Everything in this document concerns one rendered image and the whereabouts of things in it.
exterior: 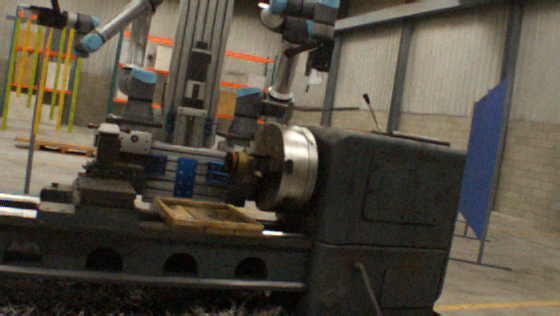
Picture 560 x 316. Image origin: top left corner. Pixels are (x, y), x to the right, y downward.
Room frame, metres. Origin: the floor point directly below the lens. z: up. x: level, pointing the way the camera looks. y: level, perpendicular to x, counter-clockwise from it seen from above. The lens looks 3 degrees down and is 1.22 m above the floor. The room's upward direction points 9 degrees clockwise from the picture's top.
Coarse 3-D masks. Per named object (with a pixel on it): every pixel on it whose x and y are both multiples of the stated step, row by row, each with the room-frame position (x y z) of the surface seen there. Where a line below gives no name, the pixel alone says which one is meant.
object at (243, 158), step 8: (232, 152) 1.81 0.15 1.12; (240, 152) 1.82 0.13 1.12; (232, 160) 1.78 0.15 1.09; (240, 160) 1.79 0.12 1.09; (248, 160) 1.80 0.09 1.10; (224, 168) 1.83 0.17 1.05; (232, 168) 1.79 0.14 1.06; (240, 168) 1.79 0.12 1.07; (248, 168) 1.80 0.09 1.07; (240, 176) 1.85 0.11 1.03
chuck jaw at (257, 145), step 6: (258, 132) 1.92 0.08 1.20; (252, 138) 1.92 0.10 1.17; (258, 138) 1.91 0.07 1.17; (264, 138) 1.92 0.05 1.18; (252, 144) 1.88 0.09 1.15; (258, 144) 1.89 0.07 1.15; (264, 144) 1.90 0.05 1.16; (246, 150) 1.85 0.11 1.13; (252, 150) 1.86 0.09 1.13; (258, 150) 1.87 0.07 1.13; (264, 150) 1.89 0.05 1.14; (252, 156) 1.86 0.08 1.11; (258, 156) 1.87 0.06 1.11; (264, 156) 1.87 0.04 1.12
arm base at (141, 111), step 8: (128, 96) 2.33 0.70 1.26; (128, 104) 2.32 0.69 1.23; (136, 104) 2.31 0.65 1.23; (144, 104) 2.32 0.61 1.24; (152, 104) 2.37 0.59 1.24; (128, 112) 2.32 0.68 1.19; (136, 112) 2.30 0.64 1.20; (144, 112) 2.31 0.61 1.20; (152, 112) 2.36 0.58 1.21; (144, 120) 2.31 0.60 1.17; (152, 120) 2.35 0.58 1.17
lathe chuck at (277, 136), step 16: (272, 128) 1.87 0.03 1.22; (288, 128) 1.83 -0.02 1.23; (272, 144) 1.84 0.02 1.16; (288, 144) 1.76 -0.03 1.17; (304, 144) 1.79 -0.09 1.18; (304, 160) 1.76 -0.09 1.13; (272, 176) 1.80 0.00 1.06; (288, 176) 1.73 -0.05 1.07; (304, 176) 1.76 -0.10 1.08; (272, 192) 1.78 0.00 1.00; (288, 192) 1.75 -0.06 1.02; (272, 208) 1.80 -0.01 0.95; (288, 208) 1.81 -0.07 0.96
